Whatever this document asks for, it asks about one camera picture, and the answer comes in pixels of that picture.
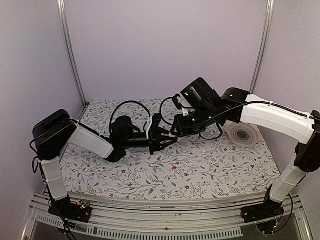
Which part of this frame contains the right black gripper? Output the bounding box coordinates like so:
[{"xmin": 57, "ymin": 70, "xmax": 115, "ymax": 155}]
[{"xmin": 170, "ymin": 105, "xmax": 217, "ymax": 138}]

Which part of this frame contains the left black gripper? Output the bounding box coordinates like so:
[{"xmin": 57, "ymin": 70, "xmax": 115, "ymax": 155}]
[{"xmin": 122, "ymin": 127, "xmax": 178, "ymax": 156}]

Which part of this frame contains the beige earbud charging case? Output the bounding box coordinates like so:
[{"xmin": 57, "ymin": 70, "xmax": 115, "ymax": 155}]
[{"xmin": 168, "ymin": 133, "xmax": 177, "ymax": 138}]

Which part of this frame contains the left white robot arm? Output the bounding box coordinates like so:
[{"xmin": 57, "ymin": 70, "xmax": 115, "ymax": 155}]
[{"xmin": 29, "ymin": 109, "xmax": 178, "ymax": 217}]

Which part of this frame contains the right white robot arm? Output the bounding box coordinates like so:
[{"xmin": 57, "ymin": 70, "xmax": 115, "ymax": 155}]
[{"xmin": 170, "ymin": 77, "xmax": 320, "ymax": 218}]

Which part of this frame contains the floral patterned table mat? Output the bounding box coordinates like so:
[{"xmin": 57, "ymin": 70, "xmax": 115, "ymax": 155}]
[{"xmin": 53, "ymin": 99, "xmax": 282, "ymax": 201}]

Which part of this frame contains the white ringed coaster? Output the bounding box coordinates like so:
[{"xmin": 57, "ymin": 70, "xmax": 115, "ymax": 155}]
[{"xmin": 224, "ymin": 123, "xmax": 259, "ymax": 148}]

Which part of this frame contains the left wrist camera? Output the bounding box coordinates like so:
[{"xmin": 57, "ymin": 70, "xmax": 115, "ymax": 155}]
[{"xmin": 145, "ymin": 113, "xmax": 162, "ymax": 139}]

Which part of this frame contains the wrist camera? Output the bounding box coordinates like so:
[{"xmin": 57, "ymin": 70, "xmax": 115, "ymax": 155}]
[
  {"xmin": 172, "ymin": 94, "xmax": 195, "ymax": 117},
  {"xmin": 145, "ymin": 113, "xmax": 162, "ymax": 139}
]

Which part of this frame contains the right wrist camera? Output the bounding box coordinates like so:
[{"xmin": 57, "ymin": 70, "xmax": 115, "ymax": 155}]
[{"xmin": 172, "ymin": 94, "xmax": 195, "ymax": 117}]

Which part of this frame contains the right camera black cable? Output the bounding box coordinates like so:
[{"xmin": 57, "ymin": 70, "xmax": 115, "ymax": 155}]
[{"xmin": 159, "ymin": 96, "xmax": 176, "ymax": 126}]

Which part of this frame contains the camera black cable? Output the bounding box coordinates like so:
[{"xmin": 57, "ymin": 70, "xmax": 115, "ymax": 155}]
[
  {"xmin": 159, "ymin": 96, "xmax": 176, "ymax": 126},
  {"xmin": 109, "ymin": 100, "xmax": 152, "ymax": 131}
]

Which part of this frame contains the left camera black cable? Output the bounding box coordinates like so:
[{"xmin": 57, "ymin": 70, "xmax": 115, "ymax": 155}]
[{"xmin": 109, "ymin": 100, "xmax": 152, "ymax": 131}]

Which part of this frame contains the right aluminium frame post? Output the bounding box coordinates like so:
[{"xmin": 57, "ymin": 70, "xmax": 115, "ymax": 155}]
[{"xmin": 248, "ymin": 0, "xmax": 275, "ymax": 94}]

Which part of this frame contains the aluminium frame post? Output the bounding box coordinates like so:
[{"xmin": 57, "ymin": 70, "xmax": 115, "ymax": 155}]
[
  {"xmin": 56, "ymin": 0, "xmax": 87, "ymax": 107},
  {"xmin": 248, "ymin": 0, "xmax": 275, "ymax": 94}
]

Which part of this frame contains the front aluminium rail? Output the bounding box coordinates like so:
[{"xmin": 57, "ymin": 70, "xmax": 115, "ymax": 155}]
[{"xmin": 21, "ymin": 193, "xmax": 314, "ymax": 240}]

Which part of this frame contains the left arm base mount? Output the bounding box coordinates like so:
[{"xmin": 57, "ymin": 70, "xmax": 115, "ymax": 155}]
[{"xmin": 48, "ymin": 202, "xmax": 93, "ymax": 223}]

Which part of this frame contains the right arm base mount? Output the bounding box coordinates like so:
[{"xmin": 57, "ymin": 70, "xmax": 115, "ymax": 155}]
[{"xmin": 240, "ymin": 203, "xmax": 285, "ymax": 223}]

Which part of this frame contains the left aluminium frame post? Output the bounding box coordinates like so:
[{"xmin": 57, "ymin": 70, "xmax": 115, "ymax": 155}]
[{"xmin": 56, "ymin": 0, "xmax": 87, "ymax": 107}]

